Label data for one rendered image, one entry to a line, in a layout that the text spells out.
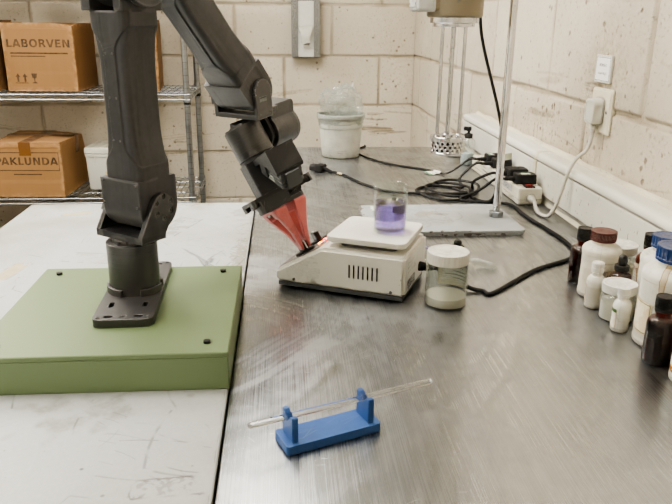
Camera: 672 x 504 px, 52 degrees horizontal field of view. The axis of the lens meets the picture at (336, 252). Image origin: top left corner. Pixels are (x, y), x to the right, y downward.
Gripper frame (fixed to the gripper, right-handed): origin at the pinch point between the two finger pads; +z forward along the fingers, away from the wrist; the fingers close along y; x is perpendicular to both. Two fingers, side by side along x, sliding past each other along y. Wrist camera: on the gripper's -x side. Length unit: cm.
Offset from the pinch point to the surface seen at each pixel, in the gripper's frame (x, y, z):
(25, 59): 202, -2, -103
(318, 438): -36.8, -19.7, 13.7
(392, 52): 188, 144, -41
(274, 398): -27.1, -19.8, 10.7
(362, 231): -5.4, 7.2, 2.4
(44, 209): 58, -28, -28
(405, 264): -12.0, 8.0, 8.7
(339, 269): -5.7, 1.2, 5.5
